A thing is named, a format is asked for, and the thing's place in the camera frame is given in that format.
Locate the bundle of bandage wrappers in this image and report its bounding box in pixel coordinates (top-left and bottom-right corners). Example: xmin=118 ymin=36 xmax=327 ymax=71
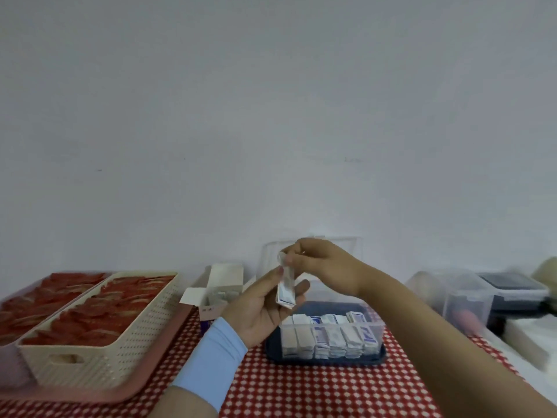
xmin=276 ymin=252 xmax=299 ymax=309

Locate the pink perforated plastic basket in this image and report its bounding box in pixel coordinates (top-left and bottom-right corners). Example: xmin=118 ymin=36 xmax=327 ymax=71
xmin=0 ymin=273 xmax=115 ymax=388

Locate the row of bandage stacks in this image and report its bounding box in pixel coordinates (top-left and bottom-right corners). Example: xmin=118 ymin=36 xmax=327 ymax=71
xmin=280 ymin=311 xmax=381 ymax=360

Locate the cream perforated plastic basket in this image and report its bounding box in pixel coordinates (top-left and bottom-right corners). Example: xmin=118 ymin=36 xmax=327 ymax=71
xmin=17 ymin=272 xmax=180 ymax=390

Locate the clear storage box blue base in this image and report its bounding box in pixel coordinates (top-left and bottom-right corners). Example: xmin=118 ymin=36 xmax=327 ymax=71
xmin=261 ymin=236 xmax=388 ymax=367

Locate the person's right hand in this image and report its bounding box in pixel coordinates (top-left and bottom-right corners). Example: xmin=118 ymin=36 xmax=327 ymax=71
xmin=280 ymin=237 xmax=371 ymax=297

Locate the light blue wristband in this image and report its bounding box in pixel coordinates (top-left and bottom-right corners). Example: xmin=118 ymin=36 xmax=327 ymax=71
xmin=172 ymin=316 xmax=249 ymax=413

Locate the blue white cardboard box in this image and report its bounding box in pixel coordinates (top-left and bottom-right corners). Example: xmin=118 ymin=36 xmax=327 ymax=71
xmin=179 ymin=263 xmax=258 ymax=337

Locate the person's right forearm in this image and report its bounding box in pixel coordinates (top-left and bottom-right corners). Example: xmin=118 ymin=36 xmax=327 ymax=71
xmin=356 ymin=265 xmax=557 ymax=418

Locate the pile of red packets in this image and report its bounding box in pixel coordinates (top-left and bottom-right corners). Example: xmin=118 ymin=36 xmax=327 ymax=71
xmin=21 ymin=275 xmax=176 ymax=347
xmin=0 ymin=273 xmax=108 ymax=345

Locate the black flat object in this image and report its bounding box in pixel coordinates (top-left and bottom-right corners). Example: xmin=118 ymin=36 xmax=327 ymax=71
xmin=476 ymin=272 xmax=552 ymax=334

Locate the beige round object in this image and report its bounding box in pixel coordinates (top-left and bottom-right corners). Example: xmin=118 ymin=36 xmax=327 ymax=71
xmin=533 ymin=256 xmax=557 ymax=293

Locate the person's left hand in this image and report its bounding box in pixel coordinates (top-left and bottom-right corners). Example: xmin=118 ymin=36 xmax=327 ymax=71
xmin=219 ymin=265 xmax=312 ymax=349

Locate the clear plastic container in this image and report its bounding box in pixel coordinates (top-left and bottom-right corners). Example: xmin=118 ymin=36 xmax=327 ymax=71
xmin=407 ymin=269 xmax=495 ymax=337

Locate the pink plastic tray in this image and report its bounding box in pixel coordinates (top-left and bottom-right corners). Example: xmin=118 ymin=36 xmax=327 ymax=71
xmin=0 ymin=307 xmax=195 ymax=405

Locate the person's left forearm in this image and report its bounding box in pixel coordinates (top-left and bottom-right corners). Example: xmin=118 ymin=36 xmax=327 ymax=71
xmin=147 ymin=385 xmax=218 ymax=418

